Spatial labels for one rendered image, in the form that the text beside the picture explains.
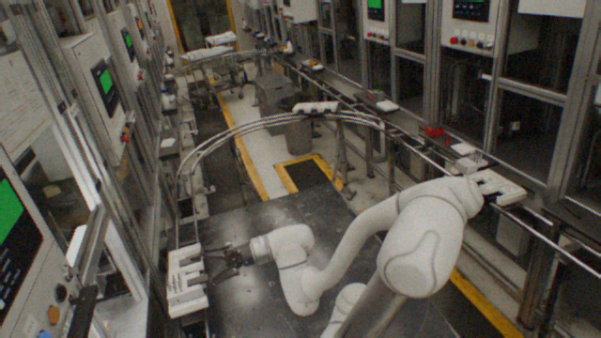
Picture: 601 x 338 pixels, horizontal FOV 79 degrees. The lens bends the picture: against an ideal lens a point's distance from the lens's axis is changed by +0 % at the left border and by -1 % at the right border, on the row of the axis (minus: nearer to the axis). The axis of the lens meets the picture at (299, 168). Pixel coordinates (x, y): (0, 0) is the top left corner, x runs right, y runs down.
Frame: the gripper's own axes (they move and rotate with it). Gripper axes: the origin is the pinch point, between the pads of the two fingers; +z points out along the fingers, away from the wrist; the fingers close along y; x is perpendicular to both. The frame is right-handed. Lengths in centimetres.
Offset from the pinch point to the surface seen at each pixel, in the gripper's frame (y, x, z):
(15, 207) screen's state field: 51, 32, 18
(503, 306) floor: -112, -19, -157
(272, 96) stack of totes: -59, -351, -103
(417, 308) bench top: -44, 10, -78
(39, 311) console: 33, 38, 20
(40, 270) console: 37, 31, 20
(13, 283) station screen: 44, 43, 18
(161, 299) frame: -40, -36, 22
